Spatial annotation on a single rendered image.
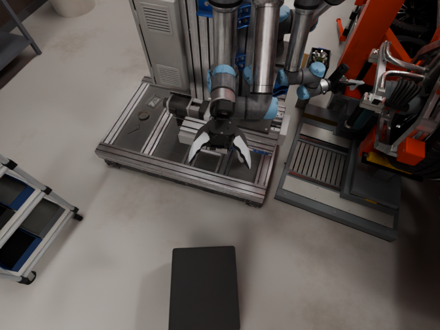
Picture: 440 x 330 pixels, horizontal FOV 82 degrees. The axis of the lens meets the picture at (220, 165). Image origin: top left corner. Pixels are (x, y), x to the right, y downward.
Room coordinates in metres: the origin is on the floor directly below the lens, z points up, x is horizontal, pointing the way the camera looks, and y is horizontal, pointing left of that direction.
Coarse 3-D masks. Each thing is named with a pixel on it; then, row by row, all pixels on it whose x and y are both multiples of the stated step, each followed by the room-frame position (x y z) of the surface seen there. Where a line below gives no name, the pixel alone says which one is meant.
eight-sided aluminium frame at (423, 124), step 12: (420, 48) 1.14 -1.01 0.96; (432, 48) 1.03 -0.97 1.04; (432, 96) 0.74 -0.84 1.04; (432, 108) 0.70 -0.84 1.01; (384, 120) 0.97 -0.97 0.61; (420, 120) 0.67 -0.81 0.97; (432, 120) 0.66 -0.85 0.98; (384, 132) 0.90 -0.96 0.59; (408, 132) 0.67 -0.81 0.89; (420, 132) 0.66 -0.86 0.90; (384, 144) 0.74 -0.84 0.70; (396, 144) 0.67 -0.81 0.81; (396, 156) 0.64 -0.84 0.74
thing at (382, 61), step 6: (378, 54) 1.11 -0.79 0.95; (378, 60) 1.05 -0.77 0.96; (384, 60) 1.03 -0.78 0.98; (378, 66) 0.99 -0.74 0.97; (384, 66) 0.99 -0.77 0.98; (378, 72) 0.95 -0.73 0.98; (378, 78) 0.91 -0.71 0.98; (372, 96) 0.82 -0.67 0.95; (378, 96) 0.79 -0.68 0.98; (372, 102) 0.78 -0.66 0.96; (378, 102) 0.77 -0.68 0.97
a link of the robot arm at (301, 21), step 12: (300, 0) 1.02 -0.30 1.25; (312, 0) 1.00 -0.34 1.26; (300, 12) 1.01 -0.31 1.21; (312, 12) 1.01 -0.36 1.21; (300, 24) 1.00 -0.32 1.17; (300, 36) 0.99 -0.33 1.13; (288, 48) 1.01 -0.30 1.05; (300, 48) 0.98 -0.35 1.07; (288, 60) 0.99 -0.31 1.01; (300, 60) 0.98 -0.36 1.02; (288, 72) 0.97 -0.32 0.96; (300, 72) 0.99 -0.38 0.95; (288, 84) 0.96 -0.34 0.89
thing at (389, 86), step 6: (390, 84) 0.94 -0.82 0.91; (396, 84) 0.93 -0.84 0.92; (372, 90) 1.00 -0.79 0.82; (390, 90) 0.91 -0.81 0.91; (384, 96) 0.89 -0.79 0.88; (420, 96) 0.87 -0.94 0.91; (426, 96) 0.87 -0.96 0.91; (414, 102) 0.84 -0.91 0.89; (420, 102) 0.85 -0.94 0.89; (384, 108) 0.87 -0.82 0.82; (390, 108) 0.86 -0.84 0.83; (414, 108) 0.84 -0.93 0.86; (420, 108) 0.83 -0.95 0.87; (402, 114) 0.85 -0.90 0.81; (414, 114) 0.83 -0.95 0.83
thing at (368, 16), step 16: (368, 0) 1.56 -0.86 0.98; (384, 0) 1.43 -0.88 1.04; (400, 0) 1.41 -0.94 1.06; (368, 16) 1.45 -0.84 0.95; (384, 16) 1.42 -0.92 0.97; (352, 32) 1.58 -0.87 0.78; (368, 32) 1.43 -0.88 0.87; (384, 32) 1.40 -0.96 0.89; (352, 48) 1.45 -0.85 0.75; (368, 48) 1.42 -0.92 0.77; (352, 64) 1.43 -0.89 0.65
